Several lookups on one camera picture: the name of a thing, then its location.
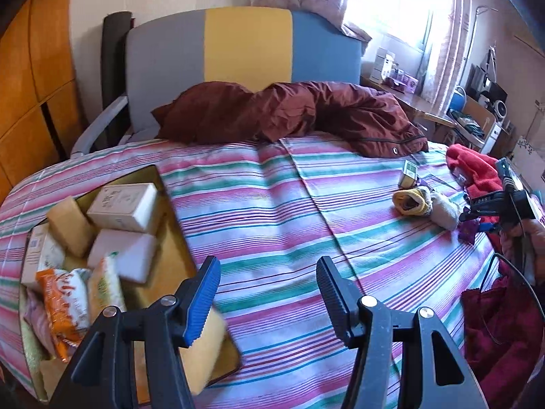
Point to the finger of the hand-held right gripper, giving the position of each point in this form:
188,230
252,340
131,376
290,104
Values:
470,214

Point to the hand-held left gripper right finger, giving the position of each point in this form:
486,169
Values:
336,302

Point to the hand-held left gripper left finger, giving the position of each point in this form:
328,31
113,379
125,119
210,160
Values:
200,302

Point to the purple snack packet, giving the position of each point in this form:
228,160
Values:
468,233

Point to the white knit sock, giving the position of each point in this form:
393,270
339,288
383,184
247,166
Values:
445,215

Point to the yellow sponge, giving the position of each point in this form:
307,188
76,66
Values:
70,230
208,358

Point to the cardboard tray box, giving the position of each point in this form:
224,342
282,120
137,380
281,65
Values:
170,247

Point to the plain white box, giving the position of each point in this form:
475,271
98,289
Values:
123,255

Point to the green yellow cracker packet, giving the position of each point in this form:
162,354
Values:
106,289

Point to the cream printed carton box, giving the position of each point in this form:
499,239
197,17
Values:
123,206

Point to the orange white snack bag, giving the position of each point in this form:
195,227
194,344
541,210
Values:
64,306

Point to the pink striped sock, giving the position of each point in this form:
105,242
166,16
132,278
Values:
36,319

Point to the white box green print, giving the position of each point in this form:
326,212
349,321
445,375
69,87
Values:
38,255

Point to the person's right hand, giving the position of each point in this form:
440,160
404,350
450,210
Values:
532,234

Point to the small beige plastic clip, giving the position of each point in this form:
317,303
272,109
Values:
460,177

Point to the red fleece cloth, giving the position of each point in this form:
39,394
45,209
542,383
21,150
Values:
472,164

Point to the yellow knit sock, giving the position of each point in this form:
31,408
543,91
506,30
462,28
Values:
421,204

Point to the small green white box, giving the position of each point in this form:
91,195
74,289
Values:
409,174

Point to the open cardboard box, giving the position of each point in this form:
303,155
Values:
479,113

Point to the black silver boombox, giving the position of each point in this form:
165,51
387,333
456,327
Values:
494,93

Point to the blue bucket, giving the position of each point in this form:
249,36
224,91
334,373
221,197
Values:
457,100

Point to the striped bed sheet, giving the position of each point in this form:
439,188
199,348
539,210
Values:
276,204

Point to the wooden bedside desk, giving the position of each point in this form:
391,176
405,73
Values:
421,104

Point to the dark red garment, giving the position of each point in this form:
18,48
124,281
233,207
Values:
502,349

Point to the pile of small cartons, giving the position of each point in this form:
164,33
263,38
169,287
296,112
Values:
391,70

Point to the maroon jacket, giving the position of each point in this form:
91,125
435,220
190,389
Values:
298,110

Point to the bright window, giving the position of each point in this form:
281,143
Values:
396,0

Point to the black rolled mat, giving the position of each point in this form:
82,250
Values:
114,59

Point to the grey yellow blue headboard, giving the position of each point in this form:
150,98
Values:
247,42

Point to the wooden wardrobe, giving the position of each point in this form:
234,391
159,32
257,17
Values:
42,72

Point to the grey bed frame rail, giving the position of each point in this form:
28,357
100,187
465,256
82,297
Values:
102,121

